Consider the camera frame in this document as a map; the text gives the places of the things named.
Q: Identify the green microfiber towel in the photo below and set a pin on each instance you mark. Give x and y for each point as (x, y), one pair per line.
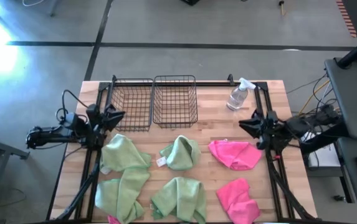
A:
(119, 196)
(178, 199)
(120, 152)

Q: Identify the pink microfiber towel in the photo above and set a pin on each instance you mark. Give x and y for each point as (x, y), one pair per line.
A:
(237, 202)
(235, 154)
(113, 220)

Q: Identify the small hammer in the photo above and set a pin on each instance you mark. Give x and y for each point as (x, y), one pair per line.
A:
(281, 6)

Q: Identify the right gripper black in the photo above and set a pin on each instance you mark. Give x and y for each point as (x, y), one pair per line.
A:
(268, 130)

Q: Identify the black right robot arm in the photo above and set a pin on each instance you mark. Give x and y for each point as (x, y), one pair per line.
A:
(292, 127)

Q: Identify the black metal table frame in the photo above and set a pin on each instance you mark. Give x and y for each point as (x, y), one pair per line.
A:
(212, 84)

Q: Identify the green towel with white tag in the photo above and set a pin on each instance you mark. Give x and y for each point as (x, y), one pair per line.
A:
(181, 154)

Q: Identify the small black caster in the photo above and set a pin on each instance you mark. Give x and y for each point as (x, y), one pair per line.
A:
(339, 198)

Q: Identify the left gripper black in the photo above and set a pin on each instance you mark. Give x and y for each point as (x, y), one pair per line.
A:
(93, 114)

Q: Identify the clear plastic spray bottle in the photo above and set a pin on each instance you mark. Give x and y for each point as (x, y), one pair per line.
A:
(236, 98)

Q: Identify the grey workstation desk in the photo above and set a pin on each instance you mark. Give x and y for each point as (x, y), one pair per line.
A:
(352, 102)

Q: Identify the white box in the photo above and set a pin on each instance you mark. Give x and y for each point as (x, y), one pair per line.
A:
(323, 158)

